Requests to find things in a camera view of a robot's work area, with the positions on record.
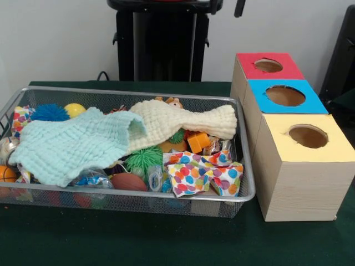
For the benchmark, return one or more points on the polka dot cloth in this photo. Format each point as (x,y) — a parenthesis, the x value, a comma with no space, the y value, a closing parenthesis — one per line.
(194,174)
(19,119)

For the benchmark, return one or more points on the silver mesh bin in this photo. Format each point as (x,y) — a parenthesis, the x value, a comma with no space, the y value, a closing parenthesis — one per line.
(124,205)

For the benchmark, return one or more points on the wooden box with three holes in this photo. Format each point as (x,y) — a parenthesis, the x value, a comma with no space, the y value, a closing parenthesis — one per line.
(299,188)

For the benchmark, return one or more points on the cream waffle cloth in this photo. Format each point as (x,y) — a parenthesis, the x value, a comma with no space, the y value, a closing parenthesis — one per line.
(172,119)

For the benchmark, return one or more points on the orange plastic block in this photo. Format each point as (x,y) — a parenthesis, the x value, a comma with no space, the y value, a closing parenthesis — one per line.
(197,142)

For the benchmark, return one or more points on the green spiky ball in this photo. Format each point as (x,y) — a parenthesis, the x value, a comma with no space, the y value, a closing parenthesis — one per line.
(144,160)

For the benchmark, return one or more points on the brown toy football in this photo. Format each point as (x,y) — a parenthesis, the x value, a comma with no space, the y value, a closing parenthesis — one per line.
(127,181)

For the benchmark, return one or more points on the yellow ball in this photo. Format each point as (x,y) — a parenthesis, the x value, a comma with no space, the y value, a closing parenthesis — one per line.
(73,109)

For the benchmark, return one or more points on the mint green waffle cloth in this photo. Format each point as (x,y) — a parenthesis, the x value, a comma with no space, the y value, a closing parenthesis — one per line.
(69,144)

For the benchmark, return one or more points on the dark green tablecloth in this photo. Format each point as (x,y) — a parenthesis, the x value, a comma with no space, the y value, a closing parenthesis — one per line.
(166,243)

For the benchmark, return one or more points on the blue spiky ball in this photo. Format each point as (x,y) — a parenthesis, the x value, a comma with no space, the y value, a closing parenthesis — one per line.
(50,112)

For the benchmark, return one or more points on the orange toy basketball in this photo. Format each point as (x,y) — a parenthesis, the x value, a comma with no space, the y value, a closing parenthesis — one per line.
(7,174)

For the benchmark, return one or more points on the black chair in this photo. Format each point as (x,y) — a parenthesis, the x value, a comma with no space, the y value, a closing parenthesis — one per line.
(344,55)

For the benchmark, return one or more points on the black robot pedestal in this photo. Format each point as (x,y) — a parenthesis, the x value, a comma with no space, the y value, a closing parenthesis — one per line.
(161,50)

